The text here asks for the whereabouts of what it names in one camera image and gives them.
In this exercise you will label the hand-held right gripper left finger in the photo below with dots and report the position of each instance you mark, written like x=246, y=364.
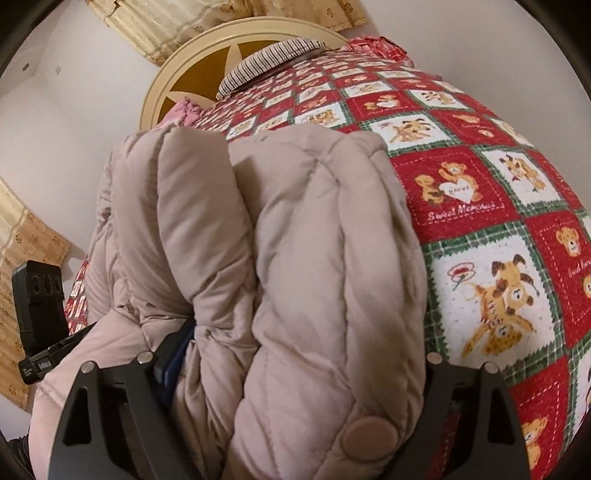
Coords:
x=168, y=364

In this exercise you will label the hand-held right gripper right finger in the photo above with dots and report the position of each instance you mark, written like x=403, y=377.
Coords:
x=445, y=383

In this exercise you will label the beige padded jacket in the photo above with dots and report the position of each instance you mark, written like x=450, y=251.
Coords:
x=304, y=286

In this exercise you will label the beige patterned curtain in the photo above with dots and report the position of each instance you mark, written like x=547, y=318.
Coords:
x=207, y=23
x=23, y=258

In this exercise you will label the dark cloth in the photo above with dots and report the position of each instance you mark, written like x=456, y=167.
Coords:
x=18, y=454

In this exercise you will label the red bear printed blanket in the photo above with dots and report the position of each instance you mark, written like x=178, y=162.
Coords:
x=485, y=194

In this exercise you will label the pink cloth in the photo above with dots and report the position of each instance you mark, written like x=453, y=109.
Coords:
x=182, y=113

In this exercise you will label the cream round headboard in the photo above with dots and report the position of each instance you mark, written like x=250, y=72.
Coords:
x=194, y=60

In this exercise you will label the striped pillow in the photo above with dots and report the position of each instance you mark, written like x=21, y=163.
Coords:
x=263, y=62

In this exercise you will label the red checked cloth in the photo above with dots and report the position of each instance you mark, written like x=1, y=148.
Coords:
x=378, y=48

